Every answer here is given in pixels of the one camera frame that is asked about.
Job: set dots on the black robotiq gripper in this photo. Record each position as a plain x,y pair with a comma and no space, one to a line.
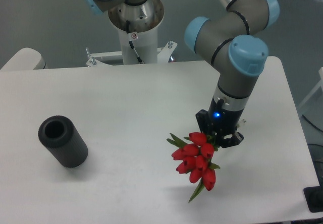
221,121

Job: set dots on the red tulip bouquet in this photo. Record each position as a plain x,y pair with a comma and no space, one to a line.
195,152

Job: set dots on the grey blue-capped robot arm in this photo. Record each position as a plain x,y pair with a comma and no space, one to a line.
229,45

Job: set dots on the dark grey ribbed vase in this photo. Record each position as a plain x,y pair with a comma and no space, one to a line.
60,137

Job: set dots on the black box at table edge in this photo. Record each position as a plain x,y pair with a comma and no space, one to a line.
313,196

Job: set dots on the white rounded side table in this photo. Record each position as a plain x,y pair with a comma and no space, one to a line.
25,59

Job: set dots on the white frame at right edge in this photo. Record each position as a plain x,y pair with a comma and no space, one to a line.
313,95

